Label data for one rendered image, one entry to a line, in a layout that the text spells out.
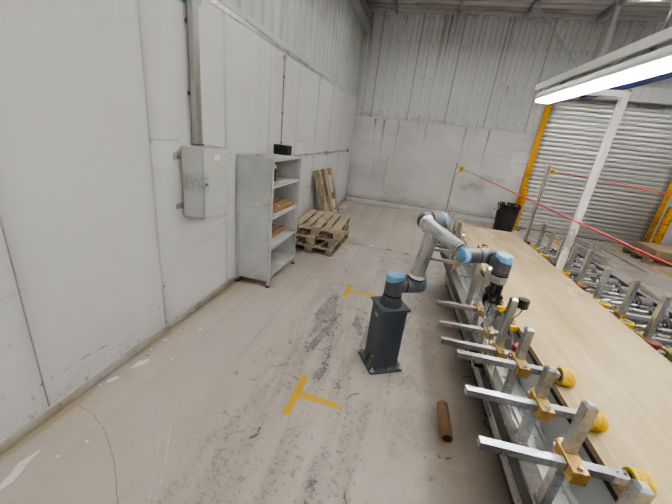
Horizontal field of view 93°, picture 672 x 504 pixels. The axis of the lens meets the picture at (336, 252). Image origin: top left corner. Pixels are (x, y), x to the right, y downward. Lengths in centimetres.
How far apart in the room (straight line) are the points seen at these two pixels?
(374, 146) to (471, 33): 349
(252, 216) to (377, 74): 689
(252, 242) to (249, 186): 66
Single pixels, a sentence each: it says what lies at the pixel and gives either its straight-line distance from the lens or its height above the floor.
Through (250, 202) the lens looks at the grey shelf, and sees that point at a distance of 384.
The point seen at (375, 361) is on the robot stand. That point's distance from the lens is 292.
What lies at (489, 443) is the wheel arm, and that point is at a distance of 137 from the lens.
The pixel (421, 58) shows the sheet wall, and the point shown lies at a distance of 990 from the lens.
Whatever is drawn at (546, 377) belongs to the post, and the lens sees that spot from 160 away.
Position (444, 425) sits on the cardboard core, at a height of 8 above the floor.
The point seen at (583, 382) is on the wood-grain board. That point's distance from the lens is 204.
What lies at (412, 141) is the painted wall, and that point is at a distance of 968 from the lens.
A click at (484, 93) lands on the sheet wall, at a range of 986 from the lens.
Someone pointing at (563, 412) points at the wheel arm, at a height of 96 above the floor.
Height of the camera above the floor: 188
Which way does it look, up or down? 20 degrees down
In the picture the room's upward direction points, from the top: 7 degrees clockwise
